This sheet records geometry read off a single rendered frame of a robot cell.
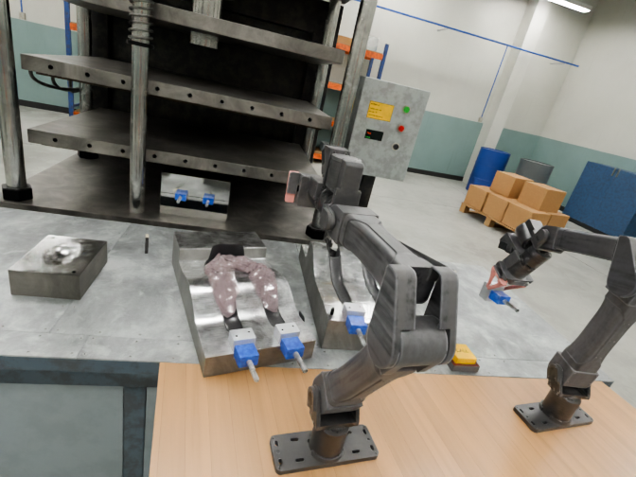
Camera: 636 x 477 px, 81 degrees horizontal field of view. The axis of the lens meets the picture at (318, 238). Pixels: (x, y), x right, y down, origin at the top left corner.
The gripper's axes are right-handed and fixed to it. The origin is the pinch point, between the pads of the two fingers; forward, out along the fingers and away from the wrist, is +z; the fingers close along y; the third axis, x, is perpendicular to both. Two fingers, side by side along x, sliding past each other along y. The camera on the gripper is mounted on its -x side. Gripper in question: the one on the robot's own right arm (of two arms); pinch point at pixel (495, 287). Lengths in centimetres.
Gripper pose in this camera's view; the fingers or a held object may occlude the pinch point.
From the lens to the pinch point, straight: 130.3
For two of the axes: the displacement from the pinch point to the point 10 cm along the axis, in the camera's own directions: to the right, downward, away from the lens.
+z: -3.2, 6.1, 7.2
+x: 1.1, 7.8, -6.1
